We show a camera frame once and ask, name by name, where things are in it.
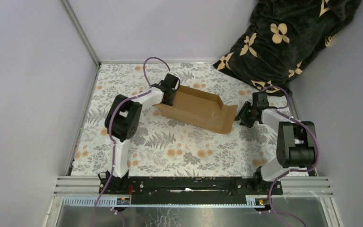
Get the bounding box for brown cardboard box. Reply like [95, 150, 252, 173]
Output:
[155, 86, 238, 134]

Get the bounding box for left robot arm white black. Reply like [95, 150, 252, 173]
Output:
[100, 73, 181, 194]

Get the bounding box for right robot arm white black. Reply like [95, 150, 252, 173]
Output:
[235, 92, 319, 195]

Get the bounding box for black floral blanket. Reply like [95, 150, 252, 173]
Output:
[214, 0, 360, 96]

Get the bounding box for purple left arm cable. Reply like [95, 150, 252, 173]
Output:
[90, 56, 171, 227]

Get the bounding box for aluminium frame rails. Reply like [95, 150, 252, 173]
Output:
[54, 176, 333, 208]

